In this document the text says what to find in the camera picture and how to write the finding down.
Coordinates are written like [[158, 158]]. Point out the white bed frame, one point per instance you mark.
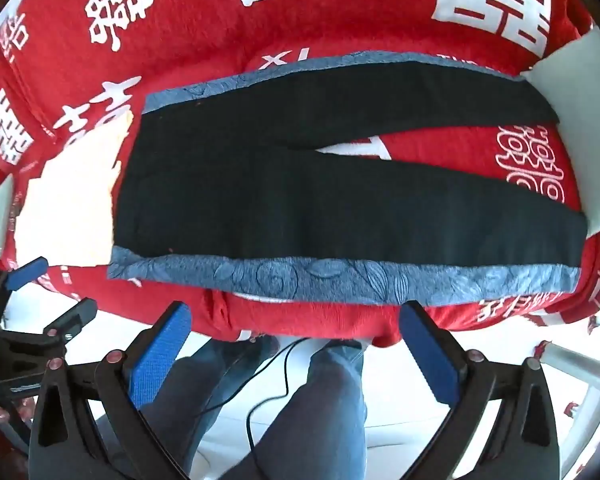
[[575, 360]]

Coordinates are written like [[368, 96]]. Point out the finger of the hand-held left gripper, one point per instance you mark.
[[75, 316], [27, 271]]

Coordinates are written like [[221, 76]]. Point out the person's right leg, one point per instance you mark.
[[325, 420]]

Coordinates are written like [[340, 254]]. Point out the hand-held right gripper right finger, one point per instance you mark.
[[430, 355]]

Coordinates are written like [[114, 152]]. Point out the cream cloth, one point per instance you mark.
[[65, 210]]

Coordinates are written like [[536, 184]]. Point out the pale pillow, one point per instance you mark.
[[0, 215], [580, 110]]

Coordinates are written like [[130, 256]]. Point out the person's left leg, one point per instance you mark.
[[205, 385]]

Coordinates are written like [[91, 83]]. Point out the black pants with blue trim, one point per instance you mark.
[[305, 200]]

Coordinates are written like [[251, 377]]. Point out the person's leg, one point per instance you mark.
[[325, 420], [205, 385]]

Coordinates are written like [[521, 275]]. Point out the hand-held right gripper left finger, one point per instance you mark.
[[161, 355]]

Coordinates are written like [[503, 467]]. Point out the red printed blanket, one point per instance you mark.
[[280, 25]]

